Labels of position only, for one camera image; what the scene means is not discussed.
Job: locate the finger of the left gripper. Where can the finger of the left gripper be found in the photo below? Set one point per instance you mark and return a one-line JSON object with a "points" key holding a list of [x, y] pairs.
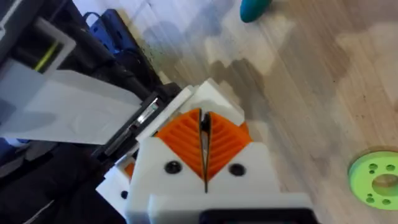
{"points": [[214, 98]]}

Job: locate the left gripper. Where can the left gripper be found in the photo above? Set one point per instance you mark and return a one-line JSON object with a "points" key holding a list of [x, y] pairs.
{"points": [[71, 109]]}

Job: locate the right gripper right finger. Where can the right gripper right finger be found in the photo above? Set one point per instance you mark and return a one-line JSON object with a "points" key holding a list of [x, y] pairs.
{"points": [[230, 146]]}

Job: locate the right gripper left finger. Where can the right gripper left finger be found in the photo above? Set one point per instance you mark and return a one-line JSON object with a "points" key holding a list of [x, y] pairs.
{"points": [[174, 146]]}

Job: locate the teal toy vegetable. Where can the teal toy vegetable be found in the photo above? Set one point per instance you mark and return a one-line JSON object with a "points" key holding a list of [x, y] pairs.
{"points": [[253, 8]]}

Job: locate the green disc with holes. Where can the green disc with holes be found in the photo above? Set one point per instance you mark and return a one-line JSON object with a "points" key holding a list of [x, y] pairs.
{"points": [[362, 180]]}

